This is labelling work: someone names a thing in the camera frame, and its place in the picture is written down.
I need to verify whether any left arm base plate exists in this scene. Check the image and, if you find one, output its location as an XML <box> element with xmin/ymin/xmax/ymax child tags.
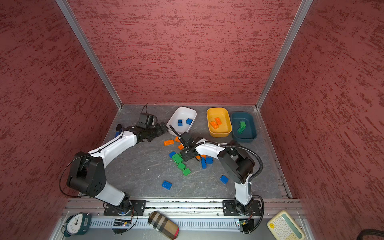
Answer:
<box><xmin>104</xmin><ymin>200</ymin><xmax>147</xmax><ymax>217</ymax></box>

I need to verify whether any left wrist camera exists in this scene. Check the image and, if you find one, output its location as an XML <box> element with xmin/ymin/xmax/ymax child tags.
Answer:
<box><xmin>136</xmin><ymin>113</ymin><xmax>158</xmax><ymax>129</ymax></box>

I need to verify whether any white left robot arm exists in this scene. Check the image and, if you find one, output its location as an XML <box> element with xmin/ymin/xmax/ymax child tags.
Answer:
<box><xmin>67</xmin><ymin>123</ymin><xmax>169</xmax><ymax>214</ymax></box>

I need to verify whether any teal plastic bin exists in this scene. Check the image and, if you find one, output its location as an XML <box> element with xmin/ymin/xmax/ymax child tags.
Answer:
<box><xmin>231</xmin><ymin>112</ymin><xmax>257</xmax><ymax>143</ymax></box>

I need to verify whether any yellow calculator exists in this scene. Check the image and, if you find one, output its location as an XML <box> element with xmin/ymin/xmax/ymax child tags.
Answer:
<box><xmin>267</xmin><ymin>210</ymin><xmax>306</xmax><ymax>240</ymax></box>

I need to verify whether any green analog clock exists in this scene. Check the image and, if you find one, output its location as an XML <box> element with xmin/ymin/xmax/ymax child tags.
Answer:
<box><xmin>63</xmin><ymin>213</ymin><xmax>92</xmax><ymax>238</ymax></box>

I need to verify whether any aluminium rail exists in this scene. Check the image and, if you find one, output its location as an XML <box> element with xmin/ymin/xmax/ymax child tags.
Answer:
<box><xmin>61</xmin><ymin>197</ymin><xmax>304</xmax><ymax>232</ymax></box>

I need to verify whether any orange lego stack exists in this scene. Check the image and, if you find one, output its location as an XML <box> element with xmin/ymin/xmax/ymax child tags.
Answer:
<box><xmin>195</xmin><ymin>155</ymin><xmax>207</xmax><ymax>161</ymax></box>

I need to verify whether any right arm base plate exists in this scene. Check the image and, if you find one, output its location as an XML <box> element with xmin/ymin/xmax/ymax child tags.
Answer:
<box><xmin>222</xmin><ymin>200</ymin><xmax>262</xmax><ymax>217</ymax></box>

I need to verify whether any blue lego long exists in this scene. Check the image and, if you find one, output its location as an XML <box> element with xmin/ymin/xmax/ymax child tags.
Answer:
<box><xmin>201</xmin><ymin>158</ymin><xmax>207</xmax><ymax>169</ymax></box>

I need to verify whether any large blue stapler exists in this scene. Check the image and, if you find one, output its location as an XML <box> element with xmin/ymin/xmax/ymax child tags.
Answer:
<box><xmin>115</xmin><ymin>124</ymin><xmax>123</xmax><ymax>137</ymax></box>

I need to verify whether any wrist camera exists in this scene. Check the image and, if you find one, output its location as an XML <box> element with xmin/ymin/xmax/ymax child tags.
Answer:
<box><xmin>179</xmin><ymin>132</ymin><xmax>195</xmax><ymax>147</ymax></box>
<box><xmin>136</xmin><ymin>113</ymin><xmax>158</xmax><ymax>129</ymax></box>

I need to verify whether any aluminium corner post right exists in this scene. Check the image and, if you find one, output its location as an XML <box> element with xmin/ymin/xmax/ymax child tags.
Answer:
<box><xmin>256</xmin><ymin>0</ymin><xmax>313</xmax><ymax>111</ymax></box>

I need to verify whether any black cable corner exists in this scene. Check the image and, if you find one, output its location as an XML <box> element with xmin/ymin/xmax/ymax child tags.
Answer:
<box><xmin>357</xmin><ymin>229</ymin><xmax>384</xmax><ymax>240</ymax></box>

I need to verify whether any aluminium corner post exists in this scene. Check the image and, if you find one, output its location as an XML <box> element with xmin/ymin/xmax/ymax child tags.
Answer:
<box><xmin>256</xmin><ymin>0</ymin><xmax>313</xmax><ymax>111</ymax></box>
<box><xmin>56</xmin><ymin>0</ymin><xmax>124</xmax><ymax>110</ymax></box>

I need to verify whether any white plastic bin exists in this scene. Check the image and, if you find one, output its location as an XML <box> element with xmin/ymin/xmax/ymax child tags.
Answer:
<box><xmin>167</xmin><ymin>107</ymin><xmax>197</xmax><ymax>136</ymax></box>

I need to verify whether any blue lego cluster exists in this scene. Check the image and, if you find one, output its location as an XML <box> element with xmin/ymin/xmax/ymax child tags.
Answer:
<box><xmin>169</xmin><ymin>151</ymin><xmax>176</xmax><ymax>159</ymax></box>
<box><xmin>206</xmin><ymin>157</ymin><xmax>213</xmax><ymax>165</ymax></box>

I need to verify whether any green lego lowest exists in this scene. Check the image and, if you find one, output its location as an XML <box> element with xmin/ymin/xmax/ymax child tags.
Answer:
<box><xmin>183</xmin><ymin>168</ymin><xmax>191</xmax><ymax>176</ymax></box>

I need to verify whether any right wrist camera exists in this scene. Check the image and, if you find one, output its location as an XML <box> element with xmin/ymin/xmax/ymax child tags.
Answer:
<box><xmin>179</xmin><ymin>132</ymin><xmax>195</xmax><ymax>147</ymax></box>

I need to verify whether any plaid glasses case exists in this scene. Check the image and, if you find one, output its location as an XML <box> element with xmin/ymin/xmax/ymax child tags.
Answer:
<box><xmin>148</xmin><ymin>211</ymin><xmax>180</xmax><ymax>240</ymax></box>

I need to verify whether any black corrugated cable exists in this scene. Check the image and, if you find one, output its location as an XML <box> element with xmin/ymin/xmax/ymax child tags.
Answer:
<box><xmin>203</xmin><ymin>140</ymin><xmax>265</xmax><ymax>217</ymax></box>

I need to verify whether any aluminium corner post left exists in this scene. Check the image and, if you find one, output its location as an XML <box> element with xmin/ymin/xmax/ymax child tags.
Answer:
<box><xmin>56</xmin><ymin>0</ymin><xmax>124</xmax><ymax>110</ymax></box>

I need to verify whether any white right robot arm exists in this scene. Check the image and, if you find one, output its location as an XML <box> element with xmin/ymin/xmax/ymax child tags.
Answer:
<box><xmin>181</xmin><ymin>138</ymin><xmax>264</xmax><ymax>216</ymax></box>

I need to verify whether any yellow plastic bin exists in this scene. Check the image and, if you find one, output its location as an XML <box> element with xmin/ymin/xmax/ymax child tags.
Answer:
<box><xmin>207</xmin><ymin>108</ymin><xmax>233</xmax><ymax>138</ymax></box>

